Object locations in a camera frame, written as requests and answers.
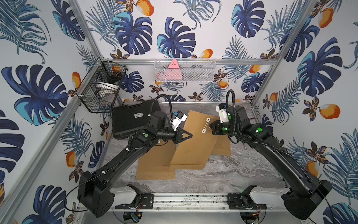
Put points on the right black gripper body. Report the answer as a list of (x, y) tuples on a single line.
[(221, 129)]

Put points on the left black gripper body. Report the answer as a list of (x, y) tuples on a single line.
[(175, 135)]

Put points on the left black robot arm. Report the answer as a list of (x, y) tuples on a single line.
[(94, 188)]

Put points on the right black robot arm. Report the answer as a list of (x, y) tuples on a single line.
[(304, 192)]

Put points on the black plastic tool case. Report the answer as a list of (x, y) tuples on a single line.
[(130, 118)]

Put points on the pink triangular object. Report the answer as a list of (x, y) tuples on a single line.
[(173, 71)]

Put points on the white items in black basket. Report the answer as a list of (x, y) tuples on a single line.
[(105, 89)]

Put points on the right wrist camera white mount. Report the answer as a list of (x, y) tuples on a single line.
[(221, 109)]

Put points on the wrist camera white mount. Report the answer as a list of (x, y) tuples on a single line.
[(221, 109), (178, 117)]

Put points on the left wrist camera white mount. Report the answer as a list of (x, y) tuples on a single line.
[(178, 117)]

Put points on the white mesh wall basket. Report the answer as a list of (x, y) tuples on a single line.
[(200, 70)]

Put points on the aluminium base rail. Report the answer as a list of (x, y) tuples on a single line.
[(127, 199)]

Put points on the black wire basket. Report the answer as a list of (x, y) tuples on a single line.
[(106, 72)]

